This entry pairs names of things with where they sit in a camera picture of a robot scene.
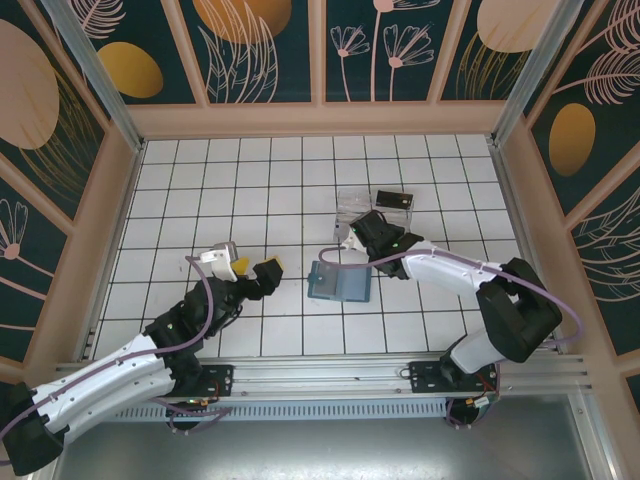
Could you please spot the blue leather card holder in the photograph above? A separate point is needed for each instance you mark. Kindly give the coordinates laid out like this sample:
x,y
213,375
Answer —
x,y
345,287

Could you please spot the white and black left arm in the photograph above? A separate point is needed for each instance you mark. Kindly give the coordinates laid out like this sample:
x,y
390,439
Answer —
x,y
100,385

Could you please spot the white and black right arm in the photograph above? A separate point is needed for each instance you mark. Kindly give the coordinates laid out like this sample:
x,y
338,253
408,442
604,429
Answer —
x,y
515,310

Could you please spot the clear acrylic card box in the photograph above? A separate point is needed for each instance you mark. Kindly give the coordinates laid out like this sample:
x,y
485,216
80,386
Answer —
x,y
355,210

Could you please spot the art panel with pink flowers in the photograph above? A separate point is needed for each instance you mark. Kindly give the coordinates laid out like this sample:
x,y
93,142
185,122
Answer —
x,y
360,75

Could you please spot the grey metal plate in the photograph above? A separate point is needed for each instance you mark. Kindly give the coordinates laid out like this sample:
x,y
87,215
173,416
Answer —
x,y
325,450

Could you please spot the art panel with single flower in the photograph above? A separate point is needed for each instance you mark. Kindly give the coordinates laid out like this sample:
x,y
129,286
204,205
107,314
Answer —
x,y
30,260

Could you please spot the art panel with pale circle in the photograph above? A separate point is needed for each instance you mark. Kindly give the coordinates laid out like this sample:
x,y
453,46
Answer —
x,y
480,75

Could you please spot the art panel with leaf outlines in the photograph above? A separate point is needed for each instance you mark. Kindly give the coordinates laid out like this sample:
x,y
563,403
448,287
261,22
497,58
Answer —
x,y
290,60

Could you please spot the art panel with gold lines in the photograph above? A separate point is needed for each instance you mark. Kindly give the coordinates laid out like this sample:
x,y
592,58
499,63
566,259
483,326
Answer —
x,y
75,150

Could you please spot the art panel with orange oval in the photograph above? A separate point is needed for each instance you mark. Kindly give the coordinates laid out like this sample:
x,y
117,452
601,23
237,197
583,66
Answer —
x,y
572,140

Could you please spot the art panel with feather outlines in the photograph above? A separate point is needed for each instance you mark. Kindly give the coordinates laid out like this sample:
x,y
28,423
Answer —
x,y
615,260

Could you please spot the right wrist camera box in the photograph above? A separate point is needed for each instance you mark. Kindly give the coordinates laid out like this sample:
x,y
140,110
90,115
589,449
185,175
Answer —
x,y
354,242

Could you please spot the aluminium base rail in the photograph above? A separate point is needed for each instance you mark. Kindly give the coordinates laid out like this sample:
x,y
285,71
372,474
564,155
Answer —
x,y
325,375

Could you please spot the aluminium frame post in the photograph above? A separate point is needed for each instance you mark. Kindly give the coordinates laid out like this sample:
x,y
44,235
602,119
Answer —
x,y
544,65
94,65

